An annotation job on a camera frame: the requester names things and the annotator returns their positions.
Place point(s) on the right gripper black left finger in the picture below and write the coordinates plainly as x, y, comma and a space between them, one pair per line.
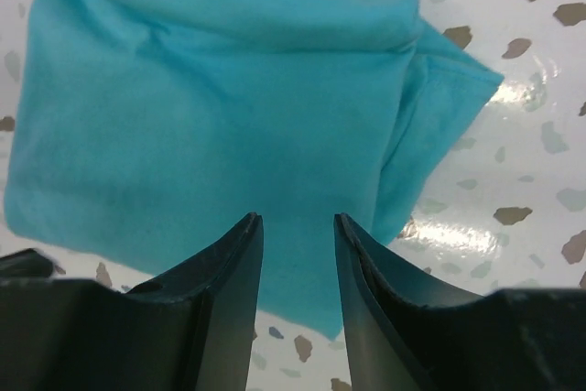
190, 328

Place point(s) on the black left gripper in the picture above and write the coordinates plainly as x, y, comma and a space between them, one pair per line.
26, 263

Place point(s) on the turquoise t shirt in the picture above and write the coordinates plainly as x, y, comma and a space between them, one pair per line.
146, 128

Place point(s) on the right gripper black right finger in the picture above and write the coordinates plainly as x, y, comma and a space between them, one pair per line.
408, 330

